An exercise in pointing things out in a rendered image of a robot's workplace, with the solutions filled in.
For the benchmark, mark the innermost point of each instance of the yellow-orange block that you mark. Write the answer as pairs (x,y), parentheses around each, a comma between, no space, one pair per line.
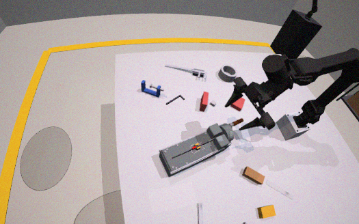
(266,211)

